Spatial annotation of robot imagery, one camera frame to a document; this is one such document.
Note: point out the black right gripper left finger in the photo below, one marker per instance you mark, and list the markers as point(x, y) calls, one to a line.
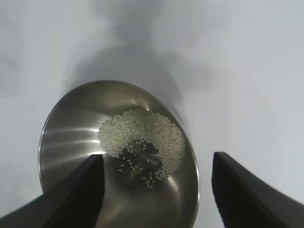
point(71, 197)

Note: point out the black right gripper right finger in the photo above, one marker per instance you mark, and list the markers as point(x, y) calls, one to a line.
point(244, 197)

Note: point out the stainless steel mixing bowl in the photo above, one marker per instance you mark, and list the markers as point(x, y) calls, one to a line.
point(71, 137)

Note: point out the white rice grains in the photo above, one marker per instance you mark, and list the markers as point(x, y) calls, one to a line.
point(142, 128)

